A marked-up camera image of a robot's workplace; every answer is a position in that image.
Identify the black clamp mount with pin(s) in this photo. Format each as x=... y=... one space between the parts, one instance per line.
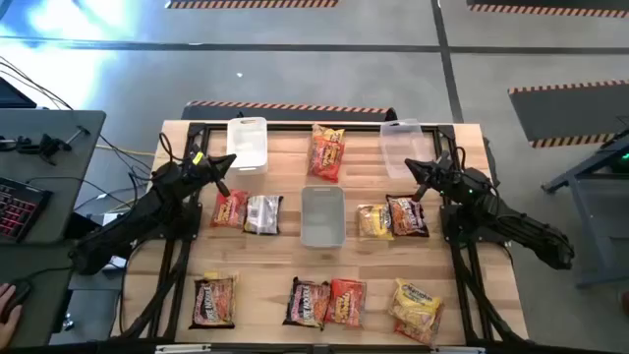
x=49 y=146

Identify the white printed paper sheet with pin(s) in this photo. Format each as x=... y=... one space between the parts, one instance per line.
x=115 y=260

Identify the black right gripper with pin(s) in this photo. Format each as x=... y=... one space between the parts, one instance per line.
x=442 y=172

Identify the black flat bar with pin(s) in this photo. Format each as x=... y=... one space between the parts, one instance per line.
x=78 y=223

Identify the grey plastic bin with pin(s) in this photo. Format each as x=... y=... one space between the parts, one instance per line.
x=322 y=221

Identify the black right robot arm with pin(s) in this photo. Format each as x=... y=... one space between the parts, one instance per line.
x=516 y=226

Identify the clear plastic bin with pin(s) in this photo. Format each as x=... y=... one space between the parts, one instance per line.
x=400 y=147

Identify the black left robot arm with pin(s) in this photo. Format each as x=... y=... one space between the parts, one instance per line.
x=147 y=211

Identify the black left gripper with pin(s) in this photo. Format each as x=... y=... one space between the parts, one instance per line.
x=199 y=167

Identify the backlit black keyboard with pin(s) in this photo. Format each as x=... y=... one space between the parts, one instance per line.
x=19 y=209

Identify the small black device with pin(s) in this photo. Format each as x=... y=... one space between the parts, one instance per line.
x=19 y=144

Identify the dark monitor screen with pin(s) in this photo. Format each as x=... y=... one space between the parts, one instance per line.
x=12 y=98

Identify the black hazard-striped floor mat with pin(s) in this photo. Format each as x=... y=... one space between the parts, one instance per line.
x=295 y=114
x=540 y=5
x=245 y=4
x=565 y=115

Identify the black Fire Noodle pack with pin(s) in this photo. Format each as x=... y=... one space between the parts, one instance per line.
x=263 y=215
x=305 y=305
x=408 y=216
x=213 y=305

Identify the person's hand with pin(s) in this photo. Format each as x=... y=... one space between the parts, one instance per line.
x=7 y=319

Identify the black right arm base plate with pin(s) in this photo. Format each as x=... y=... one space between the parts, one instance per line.
x=454 y=228

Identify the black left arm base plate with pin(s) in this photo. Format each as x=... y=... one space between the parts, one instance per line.
x=189 y=228

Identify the black caster wheel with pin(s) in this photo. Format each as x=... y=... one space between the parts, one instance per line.
x=68 y=323

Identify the white plastic bin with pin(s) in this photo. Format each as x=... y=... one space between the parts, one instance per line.
x=247 y=147

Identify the black device with green light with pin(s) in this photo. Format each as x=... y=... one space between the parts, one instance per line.
x=623 y=158

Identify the grey-blue metal cart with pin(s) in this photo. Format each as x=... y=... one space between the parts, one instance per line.
x=602 y=206

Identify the grey side desk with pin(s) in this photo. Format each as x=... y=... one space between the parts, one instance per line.
x=59 y=162

